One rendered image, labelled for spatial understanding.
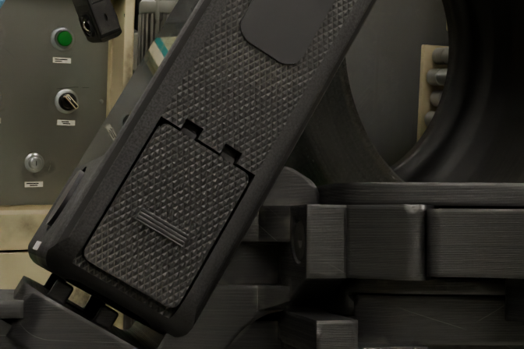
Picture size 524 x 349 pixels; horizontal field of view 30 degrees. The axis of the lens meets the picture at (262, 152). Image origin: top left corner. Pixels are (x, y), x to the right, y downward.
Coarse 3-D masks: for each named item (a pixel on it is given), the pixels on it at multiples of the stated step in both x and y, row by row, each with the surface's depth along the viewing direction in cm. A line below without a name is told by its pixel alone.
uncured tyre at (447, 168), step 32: (448, 0) 145; (480, 0) 145; (512, 0) 143; (448, 32) 147; (480, 32) 146; (512, 32) 144; (448, 64) 147; (480, 64) 146; (512, 64) 145; (448, 96) 146; (480, 96) 146; (512, 96) 144; (320, 128) 103; (352, 128) 104; (448, 128) 145; (480, 128) 145; (512, 128) 142; (288, 160) 105; (320, 160) 104; (352, 160) 105; (416, 160) 142; (448, 160) 144; (480, 160) 143; (512, 160) 138
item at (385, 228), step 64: (320, 192) 15; (384, 192) 14; (448, 192) 14; (512, 192) 14; (256, 256) 15; (320, 256) 14; (384, 256) 14; (0, 320) 14; (64, 320) 14; (256, 320) 16; (320, 320) 14; (384, 320) 14; (448, 320) 14
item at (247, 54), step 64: (192, 0) 16; (256, 0) 15; (320, 0) 15; (192, 64) 15; (256, 64) 15; (320, 64) 15; (128, 128) 14; (192, 128) 15; (256, 128) 15; (64, 192) 16; (128, 192) 14; (192, 192) 15; (256, 192) 15; (64, 256) 14; (128, 256) 14; (192, 256) 14; (192, 320) 14
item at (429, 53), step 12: (432, 48) 171; (444, 48) 169; (432, 60) 171; (444, 60) 168; (420, 72) 171; (432, 72) 169; (444, 72) 166; (420, 84) 171; (432, 84) 170; (420, 96) 171; (432, 96) 171; (420, 108) 171; (432, 108) 172; (420, 120) 171; (420, 132) 171
